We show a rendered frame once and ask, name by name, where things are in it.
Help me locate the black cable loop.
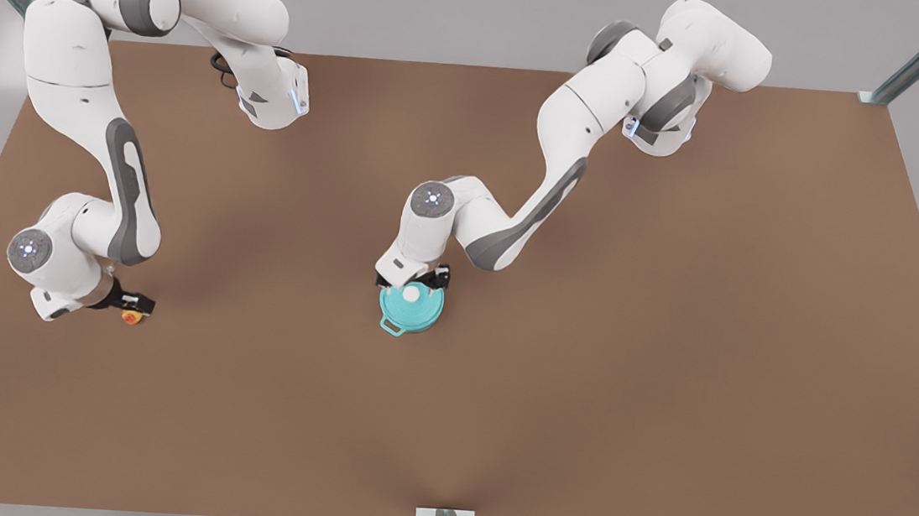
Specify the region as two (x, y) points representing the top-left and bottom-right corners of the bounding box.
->
(207, 40), (295, 96)

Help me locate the teal cooking pot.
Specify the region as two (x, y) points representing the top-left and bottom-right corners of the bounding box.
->
(377, 303), (444, 341)

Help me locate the teal pot lid white knob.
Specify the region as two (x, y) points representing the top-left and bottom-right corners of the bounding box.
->
(379, 279), (447, 335)

